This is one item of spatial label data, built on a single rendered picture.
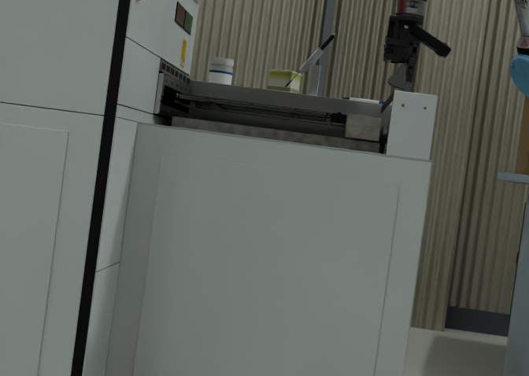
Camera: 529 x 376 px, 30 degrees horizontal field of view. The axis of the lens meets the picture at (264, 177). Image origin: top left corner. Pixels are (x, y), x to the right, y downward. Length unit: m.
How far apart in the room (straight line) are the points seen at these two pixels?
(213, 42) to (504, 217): 1.83
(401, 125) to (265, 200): 0.33
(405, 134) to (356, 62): 3.26
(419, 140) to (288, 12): 3.35
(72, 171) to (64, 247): 0.15
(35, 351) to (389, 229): 0.75
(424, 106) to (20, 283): 0.91
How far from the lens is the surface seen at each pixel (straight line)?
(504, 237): 5.44
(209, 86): 2.71
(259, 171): 2.08
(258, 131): 2.35
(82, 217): 1.94
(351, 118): 2.32
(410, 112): 2.14
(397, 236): 2.08
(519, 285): 2.45
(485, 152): 5.41
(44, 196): 1.95
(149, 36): 2.13
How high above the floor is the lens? 0.78
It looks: 1 degrees down
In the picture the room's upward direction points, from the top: 8 degrees clockwise
